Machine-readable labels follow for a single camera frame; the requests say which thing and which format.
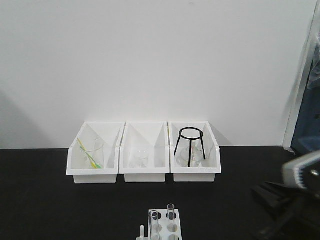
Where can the left white storage bin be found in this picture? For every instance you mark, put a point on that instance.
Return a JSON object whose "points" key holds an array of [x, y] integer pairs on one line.
{"points": [[111, 133]]}

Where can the clear glass test tube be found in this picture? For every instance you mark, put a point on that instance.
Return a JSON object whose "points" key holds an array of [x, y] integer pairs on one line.
{"points": [[171, 216], [154, 225]]}

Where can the right white storage bin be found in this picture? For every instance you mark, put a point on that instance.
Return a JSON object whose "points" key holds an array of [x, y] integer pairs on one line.
{"points": [[208, 168]]}

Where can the yellow green stirring rod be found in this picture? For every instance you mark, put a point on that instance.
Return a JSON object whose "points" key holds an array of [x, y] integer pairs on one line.
{"points": [[92, 161]]}

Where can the clear glass conical flask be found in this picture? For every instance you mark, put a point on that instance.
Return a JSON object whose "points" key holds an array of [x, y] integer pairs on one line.
{"points": [[190, 157]]}

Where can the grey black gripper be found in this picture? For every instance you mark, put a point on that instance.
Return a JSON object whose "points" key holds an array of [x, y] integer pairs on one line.
{"points": [[299, 175]]}

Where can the front clear glass test tube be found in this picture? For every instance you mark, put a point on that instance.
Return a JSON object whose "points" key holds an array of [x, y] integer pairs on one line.
{"points": [[154, 225]]}

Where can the large clear glass beaker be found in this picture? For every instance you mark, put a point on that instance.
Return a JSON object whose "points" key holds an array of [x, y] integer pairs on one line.
{"points": [[96, 151]]}

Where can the rear clear glass test tube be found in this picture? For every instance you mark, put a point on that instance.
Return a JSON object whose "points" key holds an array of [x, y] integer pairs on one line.
{"points": [[171, 216]]}

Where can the small clear glass beaker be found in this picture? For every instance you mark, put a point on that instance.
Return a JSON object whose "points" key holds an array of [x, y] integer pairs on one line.
{"points": [[141, 158]]}

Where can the middle white storage bin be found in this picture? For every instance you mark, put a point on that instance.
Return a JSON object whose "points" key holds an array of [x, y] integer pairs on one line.
{"points": [[149, 136]]}

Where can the white test tube rack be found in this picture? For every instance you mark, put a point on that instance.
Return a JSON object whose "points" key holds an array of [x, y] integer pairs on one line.
{"points": [[167, 232]]}

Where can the white storage bin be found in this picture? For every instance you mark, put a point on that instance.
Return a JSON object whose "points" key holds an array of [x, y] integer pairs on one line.
{"points": [[149, 136], [208, 168], [111, 133]]}

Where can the black metal tripod stand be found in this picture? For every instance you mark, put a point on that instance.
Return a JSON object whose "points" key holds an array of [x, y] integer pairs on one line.
{"points": [[190, 137]]}

